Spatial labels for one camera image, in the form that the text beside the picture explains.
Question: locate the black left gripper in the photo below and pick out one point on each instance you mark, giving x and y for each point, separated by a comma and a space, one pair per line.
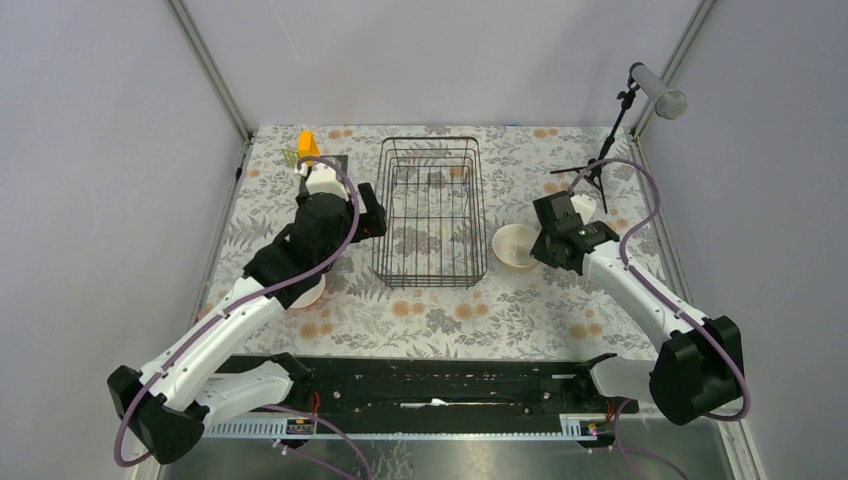
371, 222

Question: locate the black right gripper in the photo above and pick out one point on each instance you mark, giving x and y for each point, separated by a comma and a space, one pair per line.
539, 252

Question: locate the beige bowl with leaf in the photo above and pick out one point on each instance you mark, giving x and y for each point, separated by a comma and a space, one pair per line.
512, 245

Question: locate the orange glossy bowl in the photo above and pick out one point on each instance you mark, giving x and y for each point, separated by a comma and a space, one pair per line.
311, 296

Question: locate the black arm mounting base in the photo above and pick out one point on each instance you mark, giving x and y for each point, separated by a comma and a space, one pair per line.
427, 398

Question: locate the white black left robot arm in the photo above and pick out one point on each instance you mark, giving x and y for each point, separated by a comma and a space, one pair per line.
167, 405

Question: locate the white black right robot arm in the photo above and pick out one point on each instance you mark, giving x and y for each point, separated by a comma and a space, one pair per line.
699, 364

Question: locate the green yellow grid plate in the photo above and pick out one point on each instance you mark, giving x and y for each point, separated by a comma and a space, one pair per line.
290, 157

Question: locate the orange plastic block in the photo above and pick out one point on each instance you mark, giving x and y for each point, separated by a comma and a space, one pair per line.
307, 145

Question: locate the floral patterned table mat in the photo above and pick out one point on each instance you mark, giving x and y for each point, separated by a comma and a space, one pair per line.
536, 313

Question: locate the silver microphone on black stand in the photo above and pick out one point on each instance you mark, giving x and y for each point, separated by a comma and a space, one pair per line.
668, 104

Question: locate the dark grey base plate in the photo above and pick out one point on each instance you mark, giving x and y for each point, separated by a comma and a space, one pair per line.
330, 164

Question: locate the black wire dish rack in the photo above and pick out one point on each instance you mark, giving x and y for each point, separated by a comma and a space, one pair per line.
432, 191

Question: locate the aluminium frame rail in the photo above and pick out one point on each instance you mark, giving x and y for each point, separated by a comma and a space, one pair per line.
203, 55

